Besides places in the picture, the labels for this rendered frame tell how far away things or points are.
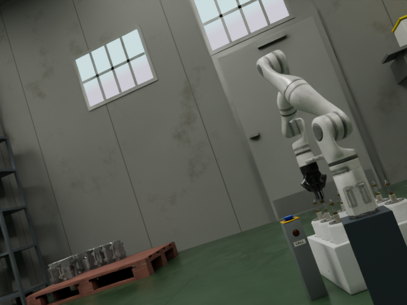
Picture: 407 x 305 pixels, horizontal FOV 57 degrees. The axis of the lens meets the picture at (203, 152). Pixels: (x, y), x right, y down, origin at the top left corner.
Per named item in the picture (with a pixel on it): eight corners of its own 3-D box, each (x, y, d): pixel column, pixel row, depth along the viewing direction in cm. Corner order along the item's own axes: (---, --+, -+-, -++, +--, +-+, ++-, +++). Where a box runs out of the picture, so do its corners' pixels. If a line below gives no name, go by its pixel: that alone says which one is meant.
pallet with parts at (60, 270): (182, 253, 445) (171, 221, 449) (146, 278, 350) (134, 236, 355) (82, 285, 482) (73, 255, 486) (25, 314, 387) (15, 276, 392)
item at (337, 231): (363, 259, 150) (346, 216, 152) (372, 264, 141) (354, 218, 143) (340, 267, 151) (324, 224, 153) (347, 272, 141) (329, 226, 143)
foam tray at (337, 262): (450, 259, 138) (430, 213, 140) (351, 295, 137) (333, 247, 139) (398, 246, 177) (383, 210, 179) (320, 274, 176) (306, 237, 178)
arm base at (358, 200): (382, 211, 110) (360, 157, 112) (350, 221, 112) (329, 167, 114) (377, 207, 118) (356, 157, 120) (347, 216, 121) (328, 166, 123)
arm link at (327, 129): (317, 115, 114) (338, 168, 112) (344, 106, 115) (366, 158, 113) (304, 122, 123) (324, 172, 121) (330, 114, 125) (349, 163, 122)
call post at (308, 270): (329, 295, 145) (300, 218, 149) (311, 301, 145) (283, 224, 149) (323, 290, 152) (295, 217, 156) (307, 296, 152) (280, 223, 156)
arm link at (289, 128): (282, 134, 170) (274, 109, 163) (301, 127, 169) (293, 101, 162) (286, 142, 164) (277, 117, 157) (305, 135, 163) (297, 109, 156)
